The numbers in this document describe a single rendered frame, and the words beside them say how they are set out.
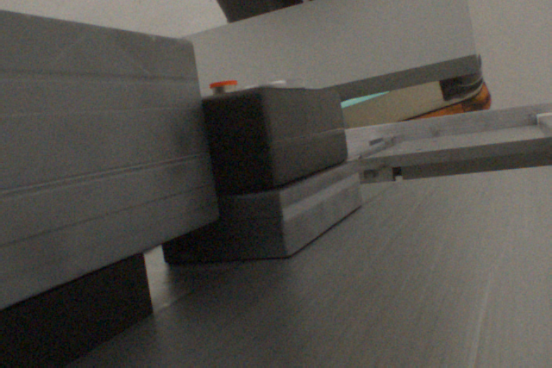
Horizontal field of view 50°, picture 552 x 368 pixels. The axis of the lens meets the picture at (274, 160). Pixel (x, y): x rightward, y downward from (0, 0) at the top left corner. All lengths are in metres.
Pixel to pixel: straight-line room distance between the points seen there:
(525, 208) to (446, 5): 0.84
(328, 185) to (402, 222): 0.03
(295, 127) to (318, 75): 0.80
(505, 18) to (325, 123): 1.70
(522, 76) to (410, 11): 0.74
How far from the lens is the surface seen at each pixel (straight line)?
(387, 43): 0.98
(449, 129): 0.66
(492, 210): 0.19
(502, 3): 1.94
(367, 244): 0.16
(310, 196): 0.17
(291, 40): 1.07
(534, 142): 0.47
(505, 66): 1.74
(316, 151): 0.19
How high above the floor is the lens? 1.23
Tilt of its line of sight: 45 degrees down
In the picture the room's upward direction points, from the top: 33 degrees counter-clockwise
